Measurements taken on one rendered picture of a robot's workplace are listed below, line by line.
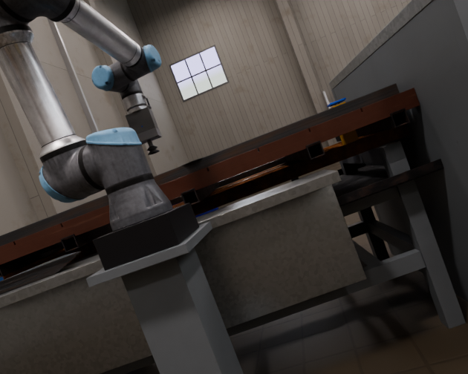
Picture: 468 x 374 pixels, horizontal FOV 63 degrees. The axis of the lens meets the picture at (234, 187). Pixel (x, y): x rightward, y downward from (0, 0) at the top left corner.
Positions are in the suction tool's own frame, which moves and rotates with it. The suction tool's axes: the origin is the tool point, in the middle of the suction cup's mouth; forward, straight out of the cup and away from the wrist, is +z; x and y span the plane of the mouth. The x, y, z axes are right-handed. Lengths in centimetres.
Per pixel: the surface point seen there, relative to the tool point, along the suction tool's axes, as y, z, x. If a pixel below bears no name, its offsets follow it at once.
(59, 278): 35, 28, 24
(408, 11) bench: -88, -10, 22
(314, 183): -44, 27, 27
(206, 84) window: -26, -265, -996
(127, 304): 25, 45, 8
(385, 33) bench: -88, -10, 3
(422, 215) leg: -79, 53, 3
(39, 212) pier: 207, -22, -308
